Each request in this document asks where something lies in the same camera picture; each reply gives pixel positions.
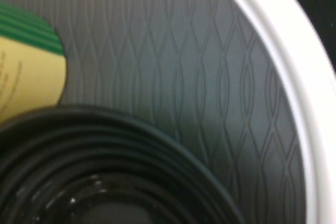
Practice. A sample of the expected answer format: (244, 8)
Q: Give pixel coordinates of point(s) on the black ribbed bowl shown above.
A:
(88, 166)

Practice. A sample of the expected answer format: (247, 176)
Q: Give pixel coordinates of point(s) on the white two-tier lazy Susan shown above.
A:
(224, 72)

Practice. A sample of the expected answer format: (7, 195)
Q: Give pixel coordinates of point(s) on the green yellow cylindrical canister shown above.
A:
(32, 62)

